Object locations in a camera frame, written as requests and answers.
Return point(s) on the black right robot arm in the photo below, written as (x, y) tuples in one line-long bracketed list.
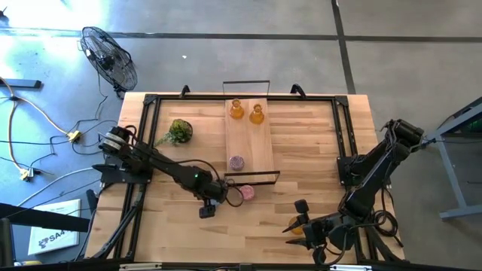
[(376, 165)]

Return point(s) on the amber glass candle stick holder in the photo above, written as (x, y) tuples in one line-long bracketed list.
[(257, 117), (296, 229), (236, 112)]

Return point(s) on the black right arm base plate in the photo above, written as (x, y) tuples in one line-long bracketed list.
[(344, 171)]

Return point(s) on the purple patterned candle tin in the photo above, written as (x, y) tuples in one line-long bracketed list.
[(237, 163)]

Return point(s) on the wooden shelf with black frames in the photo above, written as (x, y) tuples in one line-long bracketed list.
[(250, 147)]

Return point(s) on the white printed sign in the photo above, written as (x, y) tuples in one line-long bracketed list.
[(56, 226)]

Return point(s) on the pink patterned candle tin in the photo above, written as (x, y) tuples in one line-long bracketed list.
[(248, 192)]

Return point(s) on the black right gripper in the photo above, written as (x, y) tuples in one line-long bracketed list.
[(320, 231)]

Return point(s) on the black floor bar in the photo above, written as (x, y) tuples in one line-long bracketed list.
[(22, 83)]

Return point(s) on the grey metal table frame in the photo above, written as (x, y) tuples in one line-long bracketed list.
[(449, 165)]

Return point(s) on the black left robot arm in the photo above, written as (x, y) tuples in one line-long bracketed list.
[(169, 169)]

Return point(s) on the black desk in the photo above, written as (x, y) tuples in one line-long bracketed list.
[(45, 220)]

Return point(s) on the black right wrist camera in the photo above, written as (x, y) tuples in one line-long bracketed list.
[(301, 206)]

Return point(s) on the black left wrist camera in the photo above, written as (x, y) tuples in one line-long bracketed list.
[(207, 212)]

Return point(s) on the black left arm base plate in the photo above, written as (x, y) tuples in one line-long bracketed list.
[(109, 175)]

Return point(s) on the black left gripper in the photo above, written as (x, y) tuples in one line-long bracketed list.
[(216, 192)]

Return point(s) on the green succulent in dark pot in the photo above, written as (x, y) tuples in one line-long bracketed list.
[(180, 131)]

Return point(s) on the black metal table frame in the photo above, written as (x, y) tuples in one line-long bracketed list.
[(244, 98)]

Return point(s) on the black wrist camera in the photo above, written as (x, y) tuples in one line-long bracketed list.
[(207, 212), (301, 206)]

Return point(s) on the black floor fan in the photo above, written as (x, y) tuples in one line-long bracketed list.
[(109, 60)]

